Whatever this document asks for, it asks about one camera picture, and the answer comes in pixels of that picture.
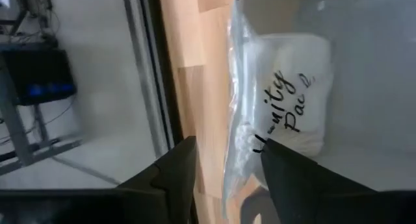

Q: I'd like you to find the clear bag with black writing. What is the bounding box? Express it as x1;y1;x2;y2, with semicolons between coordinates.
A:
222;0;334;220

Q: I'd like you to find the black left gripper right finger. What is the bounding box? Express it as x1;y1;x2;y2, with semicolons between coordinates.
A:
261;138;378;224

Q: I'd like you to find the pale translucent plastic bin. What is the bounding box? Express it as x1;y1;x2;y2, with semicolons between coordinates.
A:
234;0;416;224

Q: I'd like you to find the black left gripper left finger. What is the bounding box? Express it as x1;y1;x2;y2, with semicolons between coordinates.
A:
117;135;198;224

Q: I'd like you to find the grey metal stand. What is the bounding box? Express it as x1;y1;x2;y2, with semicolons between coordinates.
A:
0;53;84;177

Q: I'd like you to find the dark cable bundle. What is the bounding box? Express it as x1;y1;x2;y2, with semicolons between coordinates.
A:
9;0;61;48

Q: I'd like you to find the black box with blue lights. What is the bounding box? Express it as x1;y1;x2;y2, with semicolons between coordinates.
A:
1;44;78;107

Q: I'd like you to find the black metal rig frame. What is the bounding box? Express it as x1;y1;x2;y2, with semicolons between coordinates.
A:
122;0;185;158

